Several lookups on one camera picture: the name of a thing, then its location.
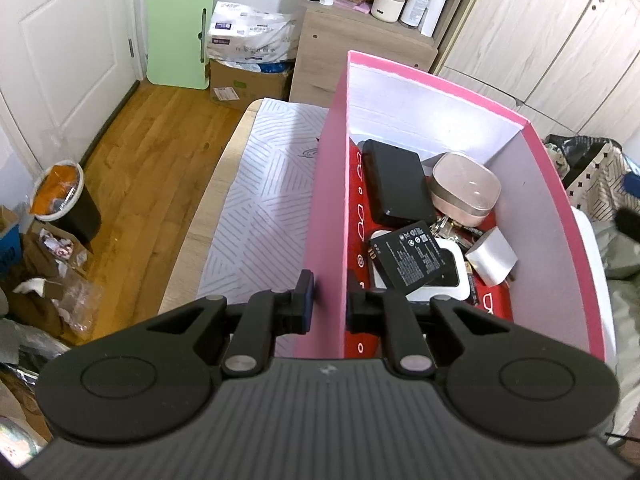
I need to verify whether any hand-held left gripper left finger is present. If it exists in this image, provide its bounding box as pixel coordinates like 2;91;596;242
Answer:
147;270;317;380

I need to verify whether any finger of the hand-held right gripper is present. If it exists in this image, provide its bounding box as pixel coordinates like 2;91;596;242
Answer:
614;206;640;237

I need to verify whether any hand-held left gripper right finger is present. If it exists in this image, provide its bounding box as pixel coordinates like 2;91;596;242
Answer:
346;272;503;380

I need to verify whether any white mobile router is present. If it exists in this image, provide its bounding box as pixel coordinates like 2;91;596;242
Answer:
370;230;473;303

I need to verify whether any pink cardboard box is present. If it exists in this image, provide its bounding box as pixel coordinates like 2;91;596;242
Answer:
292;50;617;363

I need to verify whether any silver key bunch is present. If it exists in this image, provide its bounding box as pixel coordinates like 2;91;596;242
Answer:
430;215;483;253

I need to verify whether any black rectangular hard drive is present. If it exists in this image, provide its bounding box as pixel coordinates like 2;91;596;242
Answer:
361;139;437;227

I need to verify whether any white charger adapter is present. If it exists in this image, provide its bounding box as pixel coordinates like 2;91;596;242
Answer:
465;226;518;288

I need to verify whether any pink oval case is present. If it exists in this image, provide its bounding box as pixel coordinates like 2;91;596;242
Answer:
430;151;502;227

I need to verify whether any black and cream patterned bag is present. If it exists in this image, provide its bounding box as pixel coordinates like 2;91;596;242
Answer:
545;134;640;211

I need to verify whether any olive green blanket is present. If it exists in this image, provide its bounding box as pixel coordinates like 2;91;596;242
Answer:
595;210;640;411

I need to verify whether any pale green cloth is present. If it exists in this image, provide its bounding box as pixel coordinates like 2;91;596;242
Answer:
545;142;567;177

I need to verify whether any red printed bag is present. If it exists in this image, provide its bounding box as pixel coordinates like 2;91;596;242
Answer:
347;142;516;358

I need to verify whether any light wooden wardrobe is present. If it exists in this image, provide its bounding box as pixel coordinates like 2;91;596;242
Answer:
432;0;640;133

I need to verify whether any brown cardboard box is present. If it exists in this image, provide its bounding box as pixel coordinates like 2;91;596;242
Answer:
209;57;295;104

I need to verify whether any black trash bin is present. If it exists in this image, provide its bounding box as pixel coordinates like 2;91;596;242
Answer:
30;160;103;246

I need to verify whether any brown paper bag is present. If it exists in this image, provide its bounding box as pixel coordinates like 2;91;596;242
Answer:
22;220;96;286

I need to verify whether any wooden shelf unit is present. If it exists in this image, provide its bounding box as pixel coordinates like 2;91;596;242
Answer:
289;0;493;111

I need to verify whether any black door draft strip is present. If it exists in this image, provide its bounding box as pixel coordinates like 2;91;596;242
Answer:
80;80;141;168

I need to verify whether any tissue paper package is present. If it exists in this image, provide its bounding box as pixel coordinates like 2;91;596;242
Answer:
206;0;301;63

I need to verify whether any white tube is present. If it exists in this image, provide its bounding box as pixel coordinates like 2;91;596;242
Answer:
420;0;449;37

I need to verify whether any green folding table board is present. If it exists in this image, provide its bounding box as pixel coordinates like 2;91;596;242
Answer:
144;0;217;91

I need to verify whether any blue cardboard box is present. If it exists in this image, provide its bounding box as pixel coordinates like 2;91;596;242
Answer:
0;205;23;286

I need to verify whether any white round pot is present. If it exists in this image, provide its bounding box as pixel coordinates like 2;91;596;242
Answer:
371;0;408;24

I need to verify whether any colourful patterned quilt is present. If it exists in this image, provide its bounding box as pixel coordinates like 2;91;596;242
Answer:
0;400;48;466

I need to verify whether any white door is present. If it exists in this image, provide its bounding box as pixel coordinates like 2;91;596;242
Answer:
0;0;138;171

